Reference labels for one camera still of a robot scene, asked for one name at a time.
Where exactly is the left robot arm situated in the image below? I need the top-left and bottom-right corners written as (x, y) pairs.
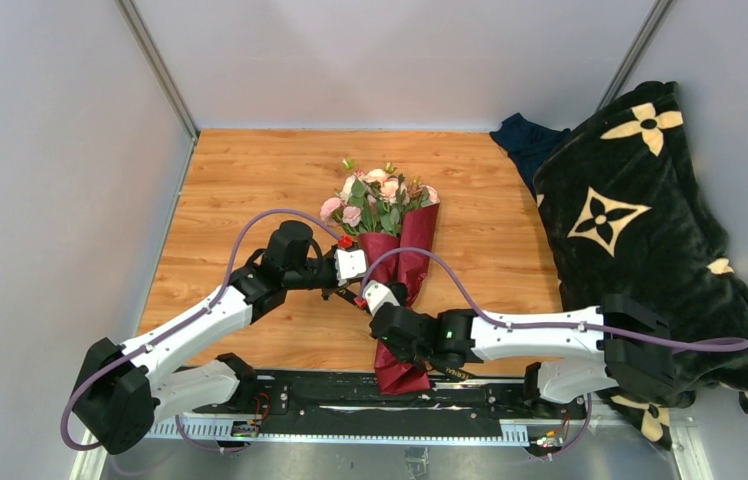
top-left (60, 209), bottom-right (339, 455)

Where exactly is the black blanket with cream flowers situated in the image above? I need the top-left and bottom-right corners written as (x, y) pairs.
top-left (533, 81), bottom-right (748, 449)

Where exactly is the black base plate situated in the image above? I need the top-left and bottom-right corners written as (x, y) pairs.
top-left (197, 370), bottom-right (586, 438)

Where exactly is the purple cable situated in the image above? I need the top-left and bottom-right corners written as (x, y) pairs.
top-left (59, 208), bottom-right (355, 456)
top-left (357, 246), bottom-right (748, 458)

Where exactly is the dark blue cloth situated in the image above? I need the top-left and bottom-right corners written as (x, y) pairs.
top-left (489, 113), bottom-right (571, 199)

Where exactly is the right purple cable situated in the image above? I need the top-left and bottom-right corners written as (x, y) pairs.
top-left (357, 246), bottom-right (748, 458)

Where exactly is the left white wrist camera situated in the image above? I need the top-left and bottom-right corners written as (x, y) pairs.
top-left (334, 248), bottom-right (368, 285)

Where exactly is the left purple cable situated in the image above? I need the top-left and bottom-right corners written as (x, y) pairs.
top-left (59, 208), bottom-right (355, 456)

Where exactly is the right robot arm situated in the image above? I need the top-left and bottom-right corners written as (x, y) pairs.
top-left (370, 295), bottom-right (674, 404)

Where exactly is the aluminium rail frame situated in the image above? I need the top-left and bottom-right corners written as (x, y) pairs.
top-left (69, 372), bottom-right (713, 480)

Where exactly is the dark red wrapping paper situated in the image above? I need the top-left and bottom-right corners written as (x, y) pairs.
top-left (358, 204), bottom-right (440, 395)

